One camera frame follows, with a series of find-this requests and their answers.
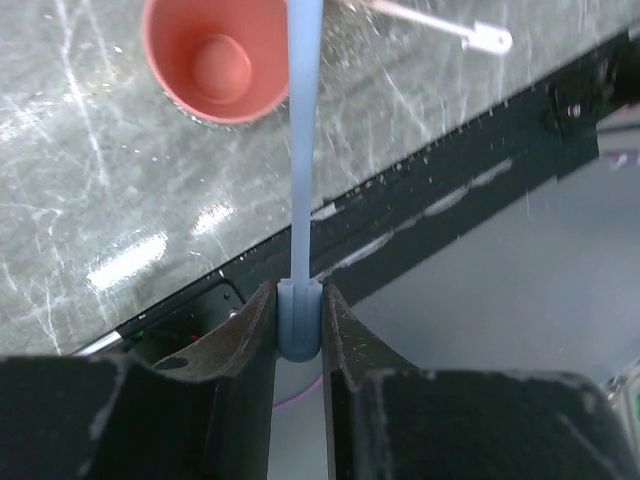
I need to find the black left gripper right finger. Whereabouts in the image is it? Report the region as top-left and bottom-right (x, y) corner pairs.
(322, 285), (630, 479)

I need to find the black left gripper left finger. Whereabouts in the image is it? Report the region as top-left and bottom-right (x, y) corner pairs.
(1, 282), (277, 479)

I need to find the pink plastic cup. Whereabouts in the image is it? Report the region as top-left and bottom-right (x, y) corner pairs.
(142, 0), (289, 125)

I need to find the cream toothbrush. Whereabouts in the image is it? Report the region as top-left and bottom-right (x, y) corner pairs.
(347, 0), (513, 56)

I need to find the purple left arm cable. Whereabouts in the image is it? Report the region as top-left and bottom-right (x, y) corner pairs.
(271, 374), (324, 410)

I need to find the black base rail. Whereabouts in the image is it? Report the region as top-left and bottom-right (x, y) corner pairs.
(69, 24), (640, 371)

